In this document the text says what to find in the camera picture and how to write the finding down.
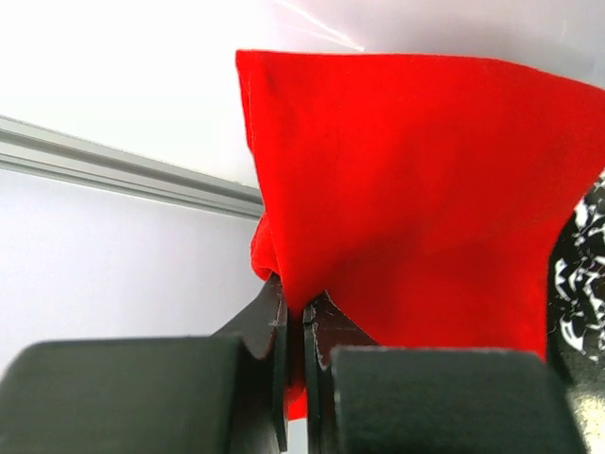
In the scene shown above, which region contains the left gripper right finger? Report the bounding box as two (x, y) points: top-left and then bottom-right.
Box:
(302, 292), (378, 454)

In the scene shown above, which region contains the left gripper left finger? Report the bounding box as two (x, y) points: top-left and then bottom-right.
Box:
(213, 274), (289, 449)

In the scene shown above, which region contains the red t shirt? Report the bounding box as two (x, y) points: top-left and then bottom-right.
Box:
(233, 47), (605, 422)

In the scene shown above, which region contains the left aluminium corner post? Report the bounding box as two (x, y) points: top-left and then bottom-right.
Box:
(1, 116), (264, 219)

